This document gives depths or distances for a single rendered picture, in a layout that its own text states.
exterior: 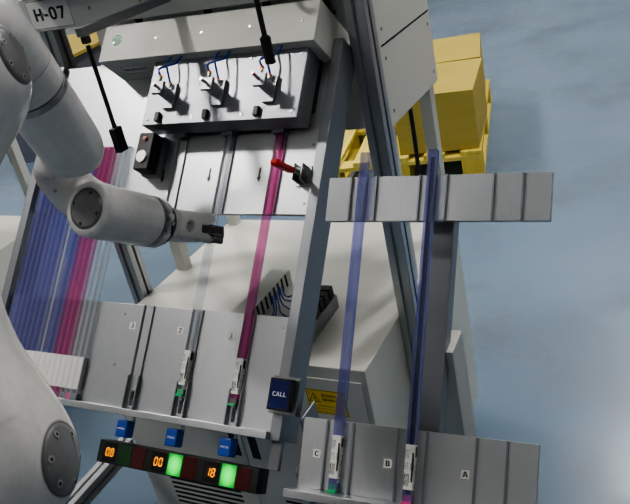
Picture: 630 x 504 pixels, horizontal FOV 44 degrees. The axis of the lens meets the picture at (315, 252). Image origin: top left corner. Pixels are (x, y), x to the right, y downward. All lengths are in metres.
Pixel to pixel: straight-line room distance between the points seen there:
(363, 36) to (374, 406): 0.72
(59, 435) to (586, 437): 1.72
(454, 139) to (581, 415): 1.88
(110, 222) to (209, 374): 0.35
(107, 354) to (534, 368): 1.45
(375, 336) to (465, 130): 2.32
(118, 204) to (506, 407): 1.52
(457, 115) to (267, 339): 2.65
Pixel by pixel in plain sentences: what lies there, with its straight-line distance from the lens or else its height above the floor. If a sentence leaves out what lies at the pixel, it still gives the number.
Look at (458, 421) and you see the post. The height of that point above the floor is 0.71.
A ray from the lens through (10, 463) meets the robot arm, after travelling 0.77.
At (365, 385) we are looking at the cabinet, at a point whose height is 0.59.
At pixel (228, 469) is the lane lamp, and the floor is 0.66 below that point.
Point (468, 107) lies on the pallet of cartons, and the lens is 3.82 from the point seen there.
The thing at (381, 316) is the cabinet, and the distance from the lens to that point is 1.70.
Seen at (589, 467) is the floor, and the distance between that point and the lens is 2.21.
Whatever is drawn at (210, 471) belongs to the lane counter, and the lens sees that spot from 1.36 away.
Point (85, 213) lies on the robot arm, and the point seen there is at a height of 1.13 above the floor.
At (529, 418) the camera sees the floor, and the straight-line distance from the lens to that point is 2.35.
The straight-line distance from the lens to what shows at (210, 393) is 1.36.
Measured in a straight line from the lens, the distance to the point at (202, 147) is 1.52.
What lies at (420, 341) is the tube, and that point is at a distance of 1.11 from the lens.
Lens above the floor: 1.52
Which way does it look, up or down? 26 degrees down
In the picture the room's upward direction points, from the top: 13 degrees counter-clockwise
